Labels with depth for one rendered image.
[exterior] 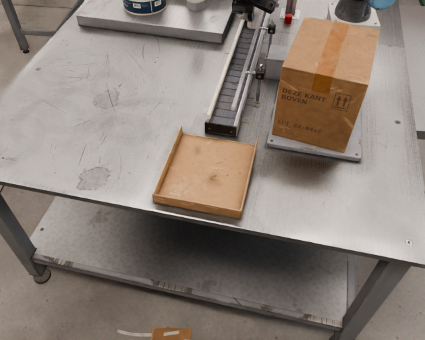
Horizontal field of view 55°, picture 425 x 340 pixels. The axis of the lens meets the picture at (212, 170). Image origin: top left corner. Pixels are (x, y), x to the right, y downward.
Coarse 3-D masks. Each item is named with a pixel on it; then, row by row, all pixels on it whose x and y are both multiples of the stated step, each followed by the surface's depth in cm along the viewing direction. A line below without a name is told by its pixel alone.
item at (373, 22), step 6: (330, 6) 182; (330, 12) 178; (372, 12) 178; (330, 18) 176; (336, 18) 174; (372, 18) 174; (354, 24) 170; (360, 24) 170; (366, 24) 170; (372, 24) 170; (378, 24) 170
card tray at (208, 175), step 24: (192, 144) 135; (216, 144) 135; (240, 144) 135; (168, 168) 128; (192, 168) 128; (216, 168) 128; (240, 168) 128; (168, 192) 122; (192, 192) 122; (216, 192) 122; (240, 192) 122; (240, 216) 115
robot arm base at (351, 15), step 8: (344, 0) 170; (352, 0) 167; (360, 0) 166; (336, 8) 175; (344, 8) 172; (352, 8) 169; (360, 8) 168; (368, 8) 170; (336, 16) 175; (344, 16) 171; (352, 16) 170; (360, 16) 170; (368, 16) 172
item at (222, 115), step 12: (264, 12) 183; (240, 36) 170; (252, 36) 170; (240, 48) 164; (240, 60) 159; (228, 72) 153; (240, 72) 153; (228, 84) 149; (228, 96) 144; (240, 96) 144; (216, 108) 140; (228, 108) 140; (216, 120) 136; (228, 120) 136
